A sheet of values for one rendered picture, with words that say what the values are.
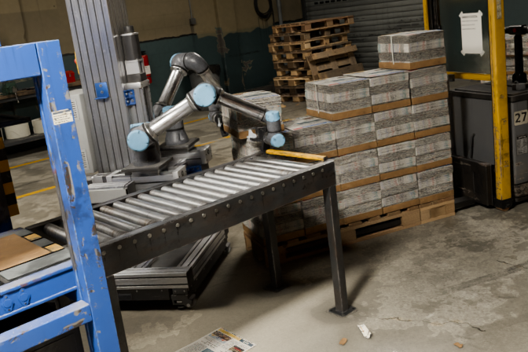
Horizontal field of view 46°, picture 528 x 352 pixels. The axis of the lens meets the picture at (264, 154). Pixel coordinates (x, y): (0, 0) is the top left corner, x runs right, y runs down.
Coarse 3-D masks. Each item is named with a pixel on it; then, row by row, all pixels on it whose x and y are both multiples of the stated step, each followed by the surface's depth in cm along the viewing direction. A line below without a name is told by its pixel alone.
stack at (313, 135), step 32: (288, 128) 386; (320, 128) 385; (352, 128) 395; (384, 128) 403; (320, 160) 390; (352, 160) 397; (384, 160) 407; (352, 192) 402; (384, 192) 411; (416, 192) 421; (256, 224) 388; (288, 224) 388; (320, 224) 397; (352, 224) 405; (416, 224) 424; (256, 256) 402
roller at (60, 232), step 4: (48, 224) 261; (52, 224) 261; (44, 228) 260; (48, 228) 258; (52, 228) 256; (56, 228) 254; (60, 228) 253; (44, 232) 261; (48, 232) 257; (52, 232) 254; (56, 232) 252; (60, 232) 249; (64, 232) 248; (52, 236) 256; (56, 236) 251; (60, 236) 248; (64, 236) 245; (60, 240) 249; (64, 240) 245
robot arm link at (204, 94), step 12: (204, 84) 320; (192, 96) 321; (204, 96) 319; (180, 108) 322; (192, 108) 323; (156, 120) 324; (168, 120) 323; (180, 120) 326; (132, 132) 321; (144, 132) 322; (156, 132) 324; (132, 144) 323; (144, 144) 322
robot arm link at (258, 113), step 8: (216, 88) 335; (216, 96) 335; (224, 96) 337; (232, 96) 338; (224, 104) 338; (232, 104) 337; (240, 104) 338; (248, 104) 339; (256, 104) 342; (240, 112) 341; (248, 112) 339; (256, 112) 339; (264, 112) 340; (264, 120) 341
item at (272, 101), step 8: (256, 96) 376; (264, 96) 372; (272, 96) 369; (264, 104) 368; (272, 104) 370; (232, 112) 374; (280, 112) 373; (232, 120) 376; (240, 120) 366; (248, 120) 368; (256, 120) 369; (280, 120) 374; (240, 128) 367; (248, 128) 369; (256, 128) 370
